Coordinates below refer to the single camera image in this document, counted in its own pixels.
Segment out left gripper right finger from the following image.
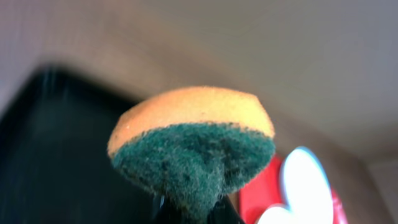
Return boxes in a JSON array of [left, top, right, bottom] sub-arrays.
[[208, 196, 245, 224]]

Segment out green and orange sponge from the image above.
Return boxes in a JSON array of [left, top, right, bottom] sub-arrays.
[[107, 86, 275, 223]]

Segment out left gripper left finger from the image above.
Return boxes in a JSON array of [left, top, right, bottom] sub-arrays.
[[151, 195, 185, 224]]

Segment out light blue plate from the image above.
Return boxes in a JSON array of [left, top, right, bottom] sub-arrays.
[[280, 146, 333, 224], [256, 204, 295, 224]]

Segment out black rectangular container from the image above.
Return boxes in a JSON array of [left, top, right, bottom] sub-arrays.
[[1, 65, 159, 223]]

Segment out red plastic tray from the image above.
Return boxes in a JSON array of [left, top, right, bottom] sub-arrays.
[[238, 154, 349, 224]]

